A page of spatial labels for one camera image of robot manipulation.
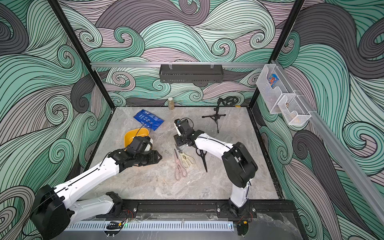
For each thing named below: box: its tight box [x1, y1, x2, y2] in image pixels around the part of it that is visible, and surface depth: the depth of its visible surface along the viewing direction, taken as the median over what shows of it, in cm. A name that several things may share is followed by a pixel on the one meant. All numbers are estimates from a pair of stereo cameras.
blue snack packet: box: [133, 109, 165, 131], surface depth 110 cm
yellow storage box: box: [124, 128, 150, 148], surface depth 102 cm
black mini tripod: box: [201, 97, 227, 133], surface depth 108 cm
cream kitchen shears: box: [175, 144, 196, 169], surface depth 92 cm
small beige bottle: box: [168, 97, 175, 110], surface depth 117 cm
